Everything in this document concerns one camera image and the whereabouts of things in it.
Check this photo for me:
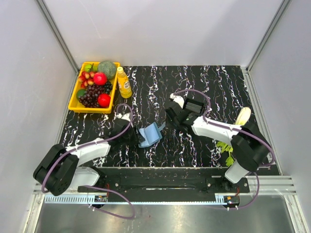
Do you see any blue card holder wallet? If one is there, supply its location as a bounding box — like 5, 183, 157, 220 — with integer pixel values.
138, 122, 166, 148

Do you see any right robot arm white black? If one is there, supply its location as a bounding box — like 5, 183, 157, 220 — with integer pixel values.
165, 94, 273, 192

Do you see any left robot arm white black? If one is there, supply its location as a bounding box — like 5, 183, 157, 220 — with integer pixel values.
33, 113, 140, 196

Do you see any red apple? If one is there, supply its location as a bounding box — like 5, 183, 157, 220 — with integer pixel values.
97, 94, 111, 108

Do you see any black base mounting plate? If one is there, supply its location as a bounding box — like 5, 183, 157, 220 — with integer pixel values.
77, 166, 250, 195

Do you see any yellow juice bottle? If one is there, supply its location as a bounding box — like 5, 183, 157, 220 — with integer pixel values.
117, 67, 132, 99

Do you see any dark purple grape bunch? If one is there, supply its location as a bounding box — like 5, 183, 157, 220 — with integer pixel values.
78, 81, 113, 108

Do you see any white celery stalk with leaves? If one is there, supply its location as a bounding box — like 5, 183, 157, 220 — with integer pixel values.
216, 107, 251, 167

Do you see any yellow plastic tray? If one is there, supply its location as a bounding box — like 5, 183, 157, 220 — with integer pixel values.
68, 61, 120, 114

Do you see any green avocado fruit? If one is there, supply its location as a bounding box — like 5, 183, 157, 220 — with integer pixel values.
76, 89, 86, 99

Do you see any small red fruit cluster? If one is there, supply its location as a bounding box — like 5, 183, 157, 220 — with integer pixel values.
78, 71, 95, 88

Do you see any green melon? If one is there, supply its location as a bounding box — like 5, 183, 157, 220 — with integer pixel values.
97, 61, 117, 80

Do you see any green lime fruit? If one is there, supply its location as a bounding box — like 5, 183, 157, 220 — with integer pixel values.
84, 64, 93, 73

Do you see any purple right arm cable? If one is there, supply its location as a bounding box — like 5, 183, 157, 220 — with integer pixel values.
173, 89, 276, 210

